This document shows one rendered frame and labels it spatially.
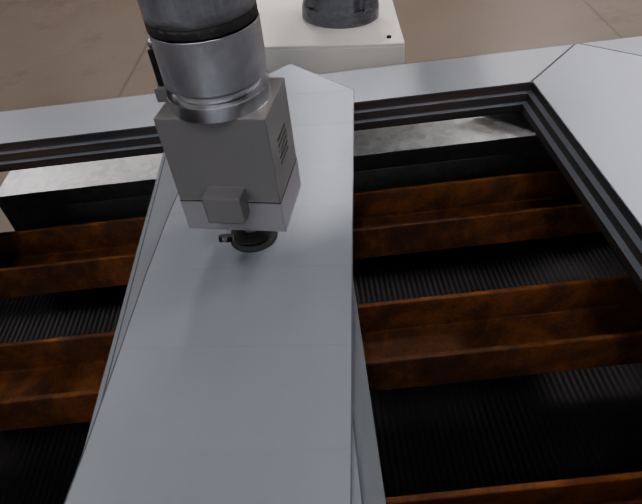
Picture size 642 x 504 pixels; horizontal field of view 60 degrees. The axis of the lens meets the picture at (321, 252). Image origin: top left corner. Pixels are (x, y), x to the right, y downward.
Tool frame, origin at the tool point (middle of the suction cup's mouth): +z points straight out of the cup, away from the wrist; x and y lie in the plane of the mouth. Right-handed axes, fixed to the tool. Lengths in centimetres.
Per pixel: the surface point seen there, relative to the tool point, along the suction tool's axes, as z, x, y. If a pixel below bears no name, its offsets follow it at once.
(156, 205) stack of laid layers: -0.3, 5.0, -11.9
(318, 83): -0.4, 30.9, 0.5
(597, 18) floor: 85, 267, 95
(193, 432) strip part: -0.6, -19.0, 0.6
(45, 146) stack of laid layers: 0.7, 17.0, -32.2
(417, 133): 16, 46, 13
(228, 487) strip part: -0.5, -22.3, 4.1
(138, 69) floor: 85, 217, -135
